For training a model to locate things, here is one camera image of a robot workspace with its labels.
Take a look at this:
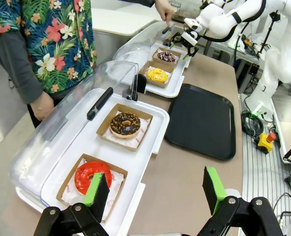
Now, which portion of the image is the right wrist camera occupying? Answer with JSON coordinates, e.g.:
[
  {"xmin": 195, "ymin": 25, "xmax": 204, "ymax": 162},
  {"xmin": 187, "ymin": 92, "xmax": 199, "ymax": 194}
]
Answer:
[{"xmin": 181, "ymin": 31, "xmax": 198, "ymax": 47}]

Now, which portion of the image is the chocolate donut with nuts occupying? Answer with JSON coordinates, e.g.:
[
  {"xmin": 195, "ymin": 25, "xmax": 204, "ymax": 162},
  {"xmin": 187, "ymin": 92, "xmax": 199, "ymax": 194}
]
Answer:
[{"xmin": 110, "ymin": 112, "xmax": 141, "ymax": 139}]

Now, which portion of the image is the person's left hand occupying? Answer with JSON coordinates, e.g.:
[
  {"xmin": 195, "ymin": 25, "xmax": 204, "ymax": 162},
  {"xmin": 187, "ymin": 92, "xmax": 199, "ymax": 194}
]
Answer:
[{"xmin": 155, "ymin": 0, "xmax": 175, "ymax": 24}]

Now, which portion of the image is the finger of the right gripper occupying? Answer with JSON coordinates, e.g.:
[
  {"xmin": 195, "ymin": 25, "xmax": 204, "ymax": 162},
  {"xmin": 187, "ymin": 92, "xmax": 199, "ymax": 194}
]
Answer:
[
  {"xmin": 169, "ymin": 31, "xmax": 184, "ymax": 49},
  {"xmin": 184, "ymin": 45, "xmax": 199, "ymax": 61}
]

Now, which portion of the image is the black cable bundle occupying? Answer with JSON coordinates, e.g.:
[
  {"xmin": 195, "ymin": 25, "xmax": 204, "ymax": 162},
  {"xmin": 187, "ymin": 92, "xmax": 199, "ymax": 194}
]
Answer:
[{"xmin": 241, "ymin": 110, "xmax": 267, "ymax": 137}]

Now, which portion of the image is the person in floral shirt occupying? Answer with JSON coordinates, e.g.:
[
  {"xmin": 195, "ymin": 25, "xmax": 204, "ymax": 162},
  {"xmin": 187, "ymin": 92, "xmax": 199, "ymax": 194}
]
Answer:
[{"xmin": 0, "ymin": 0, "xmax": 98, "ymax": 94}]

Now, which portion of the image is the chocolate donut with coloured sprinkles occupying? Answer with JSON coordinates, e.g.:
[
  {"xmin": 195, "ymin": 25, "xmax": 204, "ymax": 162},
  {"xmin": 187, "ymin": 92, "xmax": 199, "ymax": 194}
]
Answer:
[{"xmin": 157, "ymin": 51, "xmax": 177, "ymax": 63}]

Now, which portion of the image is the ribbed aluminium base plate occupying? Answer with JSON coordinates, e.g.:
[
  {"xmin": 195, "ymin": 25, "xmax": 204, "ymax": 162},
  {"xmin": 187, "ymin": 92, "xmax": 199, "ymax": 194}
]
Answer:
[{"xmin": 241, "ymin": 132, "xmax": 291, "ymax": 222}]

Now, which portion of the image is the white display case base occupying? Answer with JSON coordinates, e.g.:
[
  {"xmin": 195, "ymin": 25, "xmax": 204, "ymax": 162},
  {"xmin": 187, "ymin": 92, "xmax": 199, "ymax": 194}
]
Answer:
[
  {"xmin": 125, "ymin": 41, "xmax": 192, "ymax": 99},
  {"xmin": 15, "ymin": 87, "xmax": 170, "ymax": 236}
]

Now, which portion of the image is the red glazed donut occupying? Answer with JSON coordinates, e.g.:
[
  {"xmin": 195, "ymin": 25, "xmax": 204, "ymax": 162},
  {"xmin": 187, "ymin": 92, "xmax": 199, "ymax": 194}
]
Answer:
[{"xmin": 74, "ymin": 161, "xmax": 113, "ymax": 197}]

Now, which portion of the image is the black right arm strap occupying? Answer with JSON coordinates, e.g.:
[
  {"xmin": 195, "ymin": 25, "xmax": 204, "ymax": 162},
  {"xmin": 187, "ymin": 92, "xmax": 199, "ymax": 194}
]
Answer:
[{"xmin": 231, "ymin": 11, "xmax": 243, "ymax": 25}]

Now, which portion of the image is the brown cardboard donut tray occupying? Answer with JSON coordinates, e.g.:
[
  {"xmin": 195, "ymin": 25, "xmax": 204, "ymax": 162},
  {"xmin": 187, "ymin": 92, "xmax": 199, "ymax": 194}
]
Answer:
[
  {"xmin": 152, "ymin": 47, "xmax": 182, "ymax": 65},
  {"xmin": 56, "ymin": 153, "xmax": 129, "ymax": 223},
  {"xmin": 138, "ymin": 60, "xmax": 175, "ymax": 89},
  {"xmin": 96, "ymin": 103, "xmax": 154, "ymax": 151}
]

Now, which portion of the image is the white printed paper liner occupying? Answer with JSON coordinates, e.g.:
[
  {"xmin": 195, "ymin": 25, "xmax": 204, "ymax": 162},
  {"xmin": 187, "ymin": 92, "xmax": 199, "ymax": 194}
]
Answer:
[
  {"xmin": 103, "ymin": 115, "xmax": 152, "ymax": 148},
  {"xmin": 61, "ymin": 158, "xmax": 125, "ymax": 219}
]

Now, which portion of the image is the person's right hand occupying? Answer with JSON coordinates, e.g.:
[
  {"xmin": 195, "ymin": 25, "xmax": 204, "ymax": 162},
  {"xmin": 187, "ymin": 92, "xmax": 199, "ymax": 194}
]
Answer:
[{"xmin": 31, "ymin": 91, "xmax": 55, "ymax": 121}]

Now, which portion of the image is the black tripod stand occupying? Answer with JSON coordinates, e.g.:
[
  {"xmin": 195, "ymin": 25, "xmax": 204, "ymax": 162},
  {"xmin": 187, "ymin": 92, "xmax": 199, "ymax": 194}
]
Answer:
[{"xmin": 257, "ymin": 11, "xmax": 282, "ymax": 59}]

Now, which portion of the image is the clear display case lid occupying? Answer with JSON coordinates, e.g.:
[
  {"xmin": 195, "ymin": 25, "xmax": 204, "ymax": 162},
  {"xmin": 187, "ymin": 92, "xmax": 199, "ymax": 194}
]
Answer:
[
  {"xmin": 112, "ymin": 21, "xmax": 183, "ymax": 82},
  {"xmin": 9, "ymin": 60, "xmax": 147, "ymax": 208}
]

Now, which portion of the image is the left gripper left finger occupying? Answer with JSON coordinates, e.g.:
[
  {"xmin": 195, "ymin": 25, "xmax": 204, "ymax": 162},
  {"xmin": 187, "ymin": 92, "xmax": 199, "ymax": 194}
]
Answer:
[{"xmin": 33, "ymin": 172, "xmax": 111, "ymax": 236}]

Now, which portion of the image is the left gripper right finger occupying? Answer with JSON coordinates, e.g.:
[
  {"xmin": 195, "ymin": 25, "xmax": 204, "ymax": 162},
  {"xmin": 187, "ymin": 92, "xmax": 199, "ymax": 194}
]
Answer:
[{"xmin": 196, "ymin": 166, "xmax": 284, "ymax": 236}]

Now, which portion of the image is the yellow emergency stop box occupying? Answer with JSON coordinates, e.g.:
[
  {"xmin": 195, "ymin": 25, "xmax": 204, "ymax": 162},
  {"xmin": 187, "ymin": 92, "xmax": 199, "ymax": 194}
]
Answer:
[{"xmin": 257, "ymin": 132, "xmax": 277, "ymax": 155}]

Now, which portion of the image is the black serving tray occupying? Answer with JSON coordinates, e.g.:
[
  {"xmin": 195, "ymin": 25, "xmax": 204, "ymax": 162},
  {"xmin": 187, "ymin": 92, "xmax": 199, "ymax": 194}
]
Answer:
[{"xmin": 164, "ymin": 83, "xmax": 236, "ymax": 162}]

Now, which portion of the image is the white table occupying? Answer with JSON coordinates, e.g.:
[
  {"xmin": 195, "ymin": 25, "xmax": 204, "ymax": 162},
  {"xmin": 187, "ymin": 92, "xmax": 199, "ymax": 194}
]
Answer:
[{"xmin": 91, "ymin": 7, "xmax": 165, "ymax": 37}]

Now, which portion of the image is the white side panel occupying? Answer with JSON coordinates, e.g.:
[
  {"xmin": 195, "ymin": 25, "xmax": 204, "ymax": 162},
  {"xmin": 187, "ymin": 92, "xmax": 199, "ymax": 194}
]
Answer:
[{"xmin": 270, "ymin": 88, "xmax": 291, "ymax": 158}]

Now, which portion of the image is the yellow sprinkled donut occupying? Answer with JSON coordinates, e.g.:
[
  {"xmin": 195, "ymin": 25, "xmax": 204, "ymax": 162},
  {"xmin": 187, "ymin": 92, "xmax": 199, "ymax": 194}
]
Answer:
[{"xmin": 146, "ymin": 68, "xmax": 169, "ymax": 83}]

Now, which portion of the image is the person's left forearm grey sleeve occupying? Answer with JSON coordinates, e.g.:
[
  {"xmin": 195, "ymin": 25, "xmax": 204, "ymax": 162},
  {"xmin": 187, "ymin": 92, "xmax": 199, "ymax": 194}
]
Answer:
[{"xmin": 115, "ymin": 0, "xmax": 159, "ymax": 8}]

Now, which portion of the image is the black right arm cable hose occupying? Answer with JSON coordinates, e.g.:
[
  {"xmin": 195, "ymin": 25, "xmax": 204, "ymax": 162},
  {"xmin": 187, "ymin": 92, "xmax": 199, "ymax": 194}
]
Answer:
[{"xmin": 203, "ymin": 0, "xmax": 268, "ymax": 43}]

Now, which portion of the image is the person's right forearm grey sleeve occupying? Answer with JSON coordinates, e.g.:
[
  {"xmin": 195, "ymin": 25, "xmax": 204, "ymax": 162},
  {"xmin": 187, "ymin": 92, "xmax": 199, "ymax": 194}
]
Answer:
[{"xmin": 0, "ymin": 30, "xmax": 44, "ymax": 105}]

